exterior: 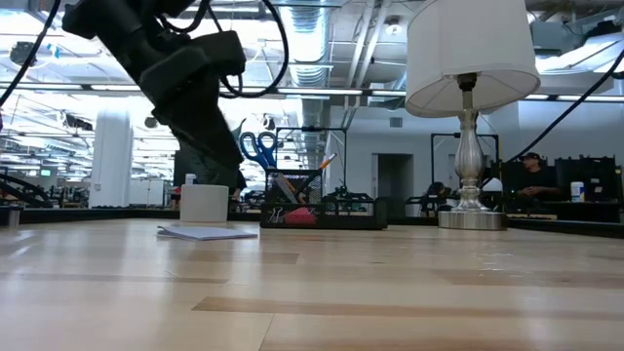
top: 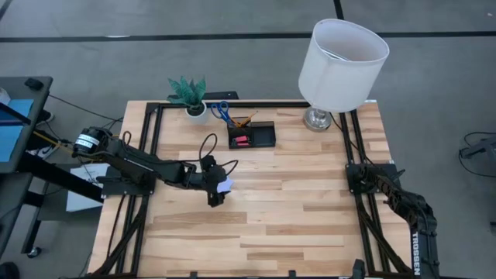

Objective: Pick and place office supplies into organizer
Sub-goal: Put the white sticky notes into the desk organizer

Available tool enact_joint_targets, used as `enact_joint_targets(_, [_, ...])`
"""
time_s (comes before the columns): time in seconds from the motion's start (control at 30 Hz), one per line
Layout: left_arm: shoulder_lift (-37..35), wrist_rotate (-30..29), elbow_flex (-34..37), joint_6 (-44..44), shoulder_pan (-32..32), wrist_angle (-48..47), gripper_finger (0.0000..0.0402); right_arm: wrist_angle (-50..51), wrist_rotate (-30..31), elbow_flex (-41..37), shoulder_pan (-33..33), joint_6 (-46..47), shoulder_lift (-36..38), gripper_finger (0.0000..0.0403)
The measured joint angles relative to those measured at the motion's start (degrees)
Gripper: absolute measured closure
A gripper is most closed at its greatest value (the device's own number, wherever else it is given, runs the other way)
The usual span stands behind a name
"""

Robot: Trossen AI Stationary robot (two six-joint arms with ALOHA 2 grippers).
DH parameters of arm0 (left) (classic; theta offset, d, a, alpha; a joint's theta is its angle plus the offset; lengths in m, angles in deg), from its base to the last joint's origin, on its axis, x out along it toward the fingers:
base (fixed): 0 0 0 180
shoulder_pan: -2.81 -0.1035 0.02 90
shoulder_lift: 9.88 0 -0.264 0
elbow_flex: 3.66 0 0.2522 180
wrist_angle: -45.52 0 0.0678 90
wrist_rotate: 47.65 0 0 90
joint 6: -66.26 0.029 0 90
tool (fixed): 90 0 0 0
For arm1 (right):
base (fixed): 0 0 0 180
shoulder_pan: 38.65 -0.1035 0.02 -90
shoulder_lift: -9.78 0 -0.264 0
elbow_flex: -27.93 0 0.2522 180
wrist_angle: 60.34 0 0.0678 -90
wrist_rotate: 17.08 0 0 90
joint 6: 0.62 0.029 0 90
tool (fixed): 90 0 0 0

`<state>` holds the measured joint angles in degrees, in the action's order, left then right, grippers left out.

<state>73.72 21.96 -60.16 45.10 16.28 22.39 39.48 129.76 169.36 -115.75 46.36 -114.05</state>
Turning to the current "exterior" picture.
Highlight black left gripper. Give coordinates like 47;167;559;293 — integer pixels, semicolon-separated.
139;46;246;171

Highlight blue handled scissors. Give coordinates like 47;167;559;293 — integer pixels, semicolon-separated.
238;130;299;205

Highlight light blue sticky note pad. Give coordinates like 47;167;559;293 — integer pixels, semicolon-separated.
156;223;259;242

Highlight black mesh desk organizer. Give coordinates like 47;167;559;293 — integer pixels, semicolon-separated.
259;168;389;230

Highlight green plant in white pot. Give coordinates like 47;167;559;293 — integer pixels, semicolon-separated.
173;118;249;224

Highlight white building column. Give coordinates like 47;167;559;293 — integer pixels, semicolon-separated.
89;97;134;209

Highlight white shade silver table lamp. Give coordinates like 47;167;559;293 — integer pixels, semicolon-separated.
405;0;541;231

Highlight person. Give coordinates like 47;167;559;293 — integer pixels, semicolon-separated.
516;151;562;199

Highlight black equipment cabinet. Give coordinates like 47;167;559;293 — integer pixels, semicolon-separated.
500;154;624;204

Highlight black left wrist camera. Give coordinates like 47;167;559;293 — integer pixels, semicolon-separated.
192;30;249;78

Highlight black left camera cable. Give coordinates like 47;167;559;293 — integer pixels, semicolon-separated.
160;0;290;98

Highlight silver ceiling air duct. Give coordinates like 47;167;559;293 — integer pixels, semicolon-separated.
280;0;332;89

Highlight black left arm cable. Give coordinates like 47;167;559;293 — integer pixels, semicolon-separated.
0;0;63;107

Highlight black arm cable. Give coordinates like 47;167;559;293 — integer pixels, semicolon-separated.
0;0;63;107
506;48;624;163

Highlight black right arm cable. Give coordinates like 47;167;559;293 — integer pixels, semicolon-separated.
506;48;624;163

